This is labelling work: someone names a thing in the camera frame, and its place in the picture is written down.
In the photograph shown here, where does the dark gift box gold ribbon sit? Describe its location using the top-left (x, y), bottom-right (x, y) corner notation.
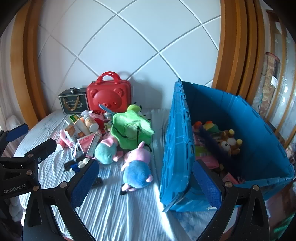
top-left (58, 87), bottom-right (89, 115)

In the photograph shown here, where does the yellow-green frog plush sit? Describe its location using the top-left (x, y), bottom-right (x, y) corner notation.
top-left (127, 104), bottom-right (143, 114)

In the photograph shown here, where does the pig plush blue body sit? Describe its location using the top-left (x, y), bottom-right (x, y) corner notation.
top-left (120, 141), bottom-right (153, 195)

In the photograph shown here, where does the brown bear plush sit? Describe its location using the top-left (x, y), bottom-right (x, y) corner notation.
top-left (218, 129), bottom-right (243, 156)

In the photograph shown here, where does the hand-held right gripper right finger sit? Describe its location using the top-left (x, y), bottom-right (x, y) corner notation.
top-left (192, 159), bottom-right (271, 241)

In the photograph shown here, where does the pig plush teal dress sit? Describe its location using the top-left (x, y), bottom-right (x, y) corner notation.
top-left (94, 137), bottom-right (123, 164)

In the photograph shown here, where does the pile of pink packets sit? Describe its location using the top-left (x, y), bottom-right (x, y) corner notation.
top-left (194, 137), bottom-right (221, 169)

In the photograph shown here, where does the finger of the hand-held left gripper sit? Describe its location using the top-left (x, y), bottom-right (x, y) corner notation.
top-left (0, 124), bottom-right (28, 149)
top-left (23, 138), bottom-right (57, 169)

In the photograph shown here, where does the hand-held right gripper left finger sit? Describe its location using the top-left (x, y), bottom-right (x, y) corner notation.
top-left (23, 159), bottom-right (100, 241)

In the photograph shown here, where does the white plastic bottle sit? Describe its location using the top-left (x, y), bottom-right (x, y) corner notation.
top-left (74, 118), bottom-right (90, 135)

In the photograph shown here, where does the pink white box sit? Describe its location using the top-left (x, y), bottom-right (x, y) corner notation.
top-left (87, 133), bottom-right (102, 158)
top-left (77, 135), bottom-right (96, 153)

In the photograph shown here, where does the white cloth-covered desktop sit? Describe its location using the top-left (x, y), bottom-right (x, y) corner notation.
top-left (13, 108), bottom-right (243, 241)

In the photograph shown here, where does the dark blue fuzzy stick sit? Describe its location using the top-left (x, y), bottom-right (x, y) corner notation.
top-left (199, 126), bottom-right (234, 173)

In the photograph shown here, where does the pig plush red dress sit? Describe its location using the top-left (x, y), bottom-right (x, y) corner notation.
top-left (89, 112), bottom-right (105, 130)

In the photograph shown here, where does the white bottle orange label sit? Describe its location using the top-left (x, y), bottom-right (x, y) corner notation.
top-left (84, 115), bottom-right (99, 131)

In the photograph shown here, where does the rolled patterned rug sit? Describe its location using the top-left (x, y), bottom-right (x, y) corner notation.
top-left (252, 52), bottom-right (281, 116)

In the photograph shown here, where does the orange green plush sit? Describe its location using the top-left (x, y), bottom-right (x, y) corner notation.
top-left (194, 120), bottom-right (220, 134)

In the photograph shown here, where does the blue plastic spoon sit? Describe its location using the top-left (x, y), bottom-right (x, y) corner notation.
top-left (99, 104), bottom-right (115, 115)

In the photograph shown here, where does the red bear suitcase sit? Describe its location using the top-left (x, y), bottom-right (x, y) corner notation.
top-left (87, 71), bottom-right (132, 114)

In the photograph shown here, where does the clear plastic bag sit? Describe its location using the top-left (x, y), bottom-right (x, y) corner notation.
top-left (6, 115), bottom-right (22, 128)

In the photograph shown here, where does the wooden door frame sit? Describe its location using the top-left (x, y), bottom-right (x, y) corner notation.
top-left (211, 0), bottom-right (263, 100)
top-left (10, 0), bottom-right (48, 129)

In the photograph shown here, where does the green plush hat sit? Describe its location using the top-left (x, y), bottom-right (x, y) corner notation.
top-left (110, 112), bottom-right (155, 150)

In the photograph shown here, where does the blue plastic crate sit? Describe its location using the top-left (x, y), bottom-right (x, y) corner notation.
top-left (159, 78), bottom-right (295, 212)

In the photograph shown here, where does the grey box orange end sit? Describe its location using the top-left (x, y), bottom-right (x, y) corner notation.
top-left (63, 125), bottom-right (79, 143)

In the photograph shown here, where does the wooden glass partition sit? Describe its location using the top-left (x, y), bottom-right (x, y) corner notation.
top-left (261, 0), bottom-right (296, 151)

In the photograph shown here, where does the light curtain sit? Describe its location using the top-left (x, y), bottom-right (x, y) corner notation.
top-left (0, 42), bottom-right (26, 131)

